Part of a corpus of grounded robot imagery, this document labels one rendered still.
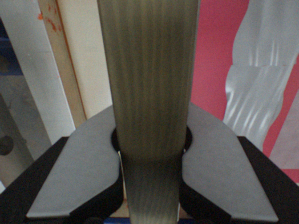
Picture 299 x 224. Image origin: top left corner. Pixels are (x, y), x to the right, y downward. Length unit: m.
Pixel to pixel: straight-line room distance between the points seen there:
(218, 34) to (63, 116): 0.19
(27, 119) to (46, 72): 1.52
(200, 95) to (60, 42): 0.17
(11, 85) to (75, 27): 1.42
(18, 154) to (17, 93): 1.38
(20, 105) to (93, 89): 1.46
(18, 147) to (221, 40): 0.27
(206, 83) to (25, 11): 0.19
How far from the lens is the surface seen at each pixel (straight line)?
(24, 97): 1.62
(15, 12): 0.21
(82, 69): 0.23
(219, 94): 0.24
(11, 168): 0.26
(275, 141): 0.32
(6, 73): 0.34
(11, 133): 0.26
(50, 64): 0.20
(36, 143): 1.86
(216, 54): 0.22
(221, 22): 0.22
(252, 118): 0.27
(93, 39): 0.22
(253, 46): 0.23
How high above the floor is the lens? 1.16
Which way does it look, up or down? 60 degrees down
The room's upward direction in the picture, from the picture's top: 176 degrees counter-clockwise
